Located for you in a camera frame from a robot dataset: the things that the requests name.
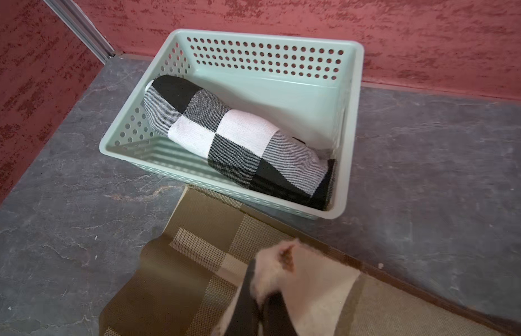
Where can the light green plastic basket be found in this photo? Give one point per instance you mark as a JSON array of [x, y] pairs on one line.
[[307, 87]]

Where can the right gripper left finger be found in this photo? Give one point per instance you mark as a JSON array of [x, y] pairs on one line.
[[245, 316]]

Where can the black white checkered scarf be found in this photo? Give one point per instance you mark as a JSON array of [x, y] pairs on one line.
[[247, 149]]

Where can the brown beige plaid scarf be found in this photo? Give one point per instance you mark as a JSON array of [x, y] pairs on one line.
[[188, 280]]

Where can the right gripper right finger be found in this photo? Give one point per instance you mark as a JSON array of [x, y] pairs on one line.
[[275, 318]]

